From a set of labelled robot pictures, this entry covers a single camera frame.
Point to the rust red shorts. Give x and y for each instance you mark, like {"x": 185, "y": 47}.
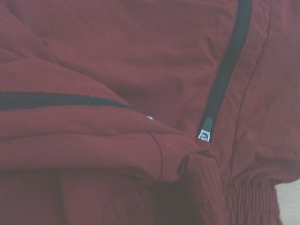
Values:
{"x": 117, "y": 93}

